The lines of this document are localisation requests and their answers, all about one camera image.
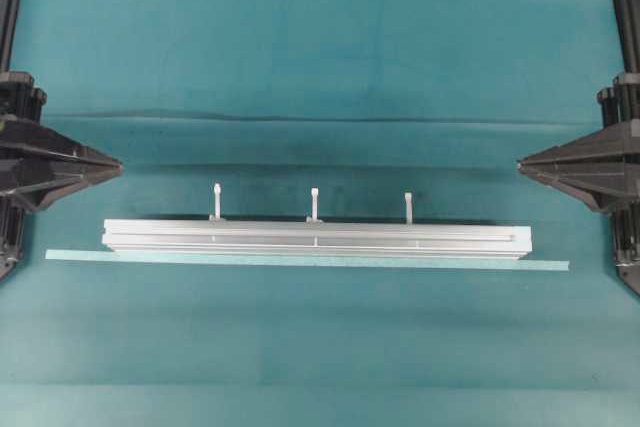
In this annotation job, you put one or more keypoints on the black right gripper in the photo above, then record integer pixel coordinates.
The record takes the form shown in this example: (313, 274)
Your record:
(615, 151)

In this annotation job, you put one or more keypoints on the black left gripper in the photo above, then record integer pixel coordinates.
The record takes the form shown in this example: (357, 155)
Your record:
(24, 145)

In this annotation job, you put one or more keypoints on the large silver metal rail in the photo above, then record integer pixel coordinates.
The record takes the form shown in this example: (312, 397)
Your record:
(317, 238)

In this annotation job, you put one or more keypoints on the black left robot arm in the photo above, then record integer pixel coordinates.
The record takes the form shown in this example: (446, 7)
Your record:
(20, 97)

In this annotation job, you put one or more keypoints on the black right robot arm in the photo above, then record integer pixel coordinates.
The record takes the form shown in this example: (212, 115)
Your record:
(619, 103)

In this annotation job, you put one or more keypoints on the light green tape strip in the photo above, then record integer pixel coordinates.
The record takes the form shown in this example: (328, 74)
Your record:
(359, 261)

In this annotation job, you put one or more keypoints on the black left frame post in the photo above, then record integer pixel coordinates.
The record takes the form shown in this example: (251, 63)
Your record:
(8, 16)

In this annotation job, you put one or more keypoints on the black frame post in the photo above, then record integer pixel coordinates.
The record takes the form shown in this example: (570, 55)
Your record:
(627, 18)
(8, 16)

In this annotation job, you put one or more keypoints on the white cable tie right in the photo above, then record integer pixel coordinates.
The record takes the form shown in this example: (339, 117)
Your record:
(408, 197)

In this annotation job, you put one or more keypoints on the black right frame post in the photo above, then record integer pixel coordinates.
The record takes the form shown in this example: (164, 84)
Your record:
(627, 18)

